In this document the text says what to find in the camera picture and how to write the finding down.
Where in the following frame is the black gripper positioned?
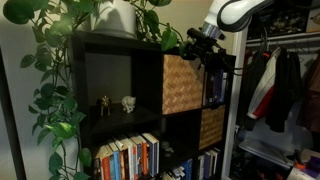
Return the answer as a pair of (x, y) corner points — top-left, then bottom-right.
(182, 34), (222, 63)

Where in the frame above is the woven bamboo storage basket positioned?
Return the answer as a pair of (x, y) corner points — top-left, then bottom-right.
(198, 104), (227, 151)
(161, 53), (206, 116)

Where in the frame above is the black book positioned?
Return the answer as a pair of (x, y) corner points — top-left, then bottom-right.
(203, 71), (216, 107)

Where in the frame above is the tall blue book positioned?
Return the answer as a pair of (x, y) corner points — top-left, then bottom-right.
(214, 70), (224, 104)

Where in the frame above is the white book dark band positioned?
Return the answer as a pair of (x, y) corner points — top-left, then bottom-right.
(221, 71), (229, 103)

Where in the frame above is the white closet shelf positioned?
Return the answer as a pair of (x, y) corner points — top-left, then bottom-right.
(245, 30), (320, 44)

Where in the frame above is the thick blue book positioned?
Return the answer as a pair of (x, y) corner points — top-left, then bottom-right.
(142, 132), (160, 178)

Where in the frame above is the dark blue book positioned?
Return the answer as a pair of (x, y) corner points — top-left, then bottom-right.
(203, 151), (214, 180)

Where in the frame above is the grey blue book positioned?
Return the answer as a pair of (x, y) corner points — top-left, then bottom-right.
(133, 135), (144, 178)

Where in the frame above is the white low shelf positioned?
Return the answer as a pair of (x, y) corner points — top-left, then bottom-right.
(238, 139), (296, 169)

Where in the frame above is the thin orange book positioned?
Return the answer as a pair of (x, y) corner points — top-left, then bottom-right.
(132, 143), (139, 180)
(119, 149), (127, 180)

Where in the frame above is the blue book white edge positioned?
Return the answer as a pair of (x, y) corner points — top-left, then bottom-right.
(107, 141), (122, 180)

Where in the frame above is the dark hanging garment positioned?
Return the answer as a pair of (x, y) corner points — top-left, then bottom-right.
(237, 49), (266, 132)

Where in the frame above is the white and red jacket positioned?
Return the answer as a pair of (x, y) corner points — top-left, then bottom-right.
(246, 46), (284, 121)

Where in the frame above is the white elephant figurine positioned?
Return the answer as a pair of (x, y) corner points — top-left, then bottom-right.
(120, 95), (137, 114)

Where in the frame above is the white plant pot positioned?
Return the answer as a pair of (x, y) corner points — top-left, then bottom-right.
(90, 0), (138, 40)

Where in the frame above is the dark storage box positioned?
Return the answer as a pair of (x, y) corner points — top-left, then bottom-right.
(248, 6), (309, 37)

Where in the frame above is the black hanging jacket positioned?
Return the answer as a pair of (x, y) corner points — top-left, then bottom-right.
(264, 47), (304, 134)

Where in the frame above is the brass figurine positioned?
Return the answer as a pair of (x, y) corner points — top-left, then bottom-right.
(99, 95), (112, 117)

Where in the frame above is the black cube bookshelf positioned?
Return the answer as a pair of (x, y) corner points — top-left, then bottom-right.
(70, 30), (237, 180)

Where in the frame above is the pile of small books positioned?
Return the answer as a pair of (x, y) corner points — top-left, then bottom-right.
(161, 165), (186, 180)

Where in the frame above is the white box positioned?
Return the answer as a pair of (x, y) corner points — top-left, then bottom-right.
(305, 8), (320, 34)

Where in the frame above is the brown hanging garment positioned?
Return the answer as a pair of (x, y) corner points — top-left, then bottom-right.
(295, 49), (320, 134)

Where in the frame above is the green pothos plant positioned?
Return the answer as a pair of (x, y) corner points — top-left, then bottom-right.
(2, 0), (189, 180)

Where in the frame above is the orange tool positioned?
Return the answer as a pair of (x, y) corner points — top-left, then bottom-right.
(292, 159), (307, 170)

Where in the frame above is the white item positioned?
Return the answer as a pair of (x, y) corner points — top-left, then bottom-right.
(286, 166), (318, 180)

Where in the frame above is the purple item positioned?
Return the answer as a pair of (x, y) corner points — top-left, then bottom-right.
(305, 156), (320, 174)

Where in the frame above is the black metal pole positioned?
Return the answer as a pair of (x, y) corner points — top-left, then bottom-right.
(0, 46), (28, 180)

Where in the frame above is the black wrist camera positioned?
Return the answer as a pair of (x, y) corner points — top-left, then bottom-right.
(185, 27), (218, 45)

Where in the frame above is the white door frame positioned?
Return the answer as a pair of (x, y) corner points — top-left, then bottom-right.
(220, 28), (250, 180)

